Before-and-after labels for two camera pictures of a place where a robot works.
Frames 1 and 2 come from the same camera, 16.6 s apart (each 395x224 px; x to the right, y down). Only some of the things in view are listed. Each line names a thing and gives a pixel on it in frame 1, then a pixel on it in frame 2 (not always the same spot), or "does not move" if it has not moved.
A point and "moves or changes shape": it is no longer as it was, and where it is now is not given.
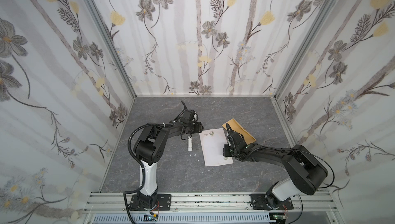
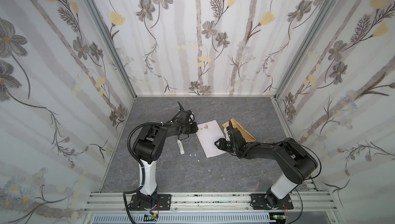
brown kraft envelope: (235, 126) does not move
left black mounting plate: (164, 203) does not move
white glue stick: (190, 144) -> (180, 146)
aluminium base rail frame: (316, 202) does not move
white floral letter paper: (212, 143) moves or changes shape
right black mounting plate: (258, 202) does not move
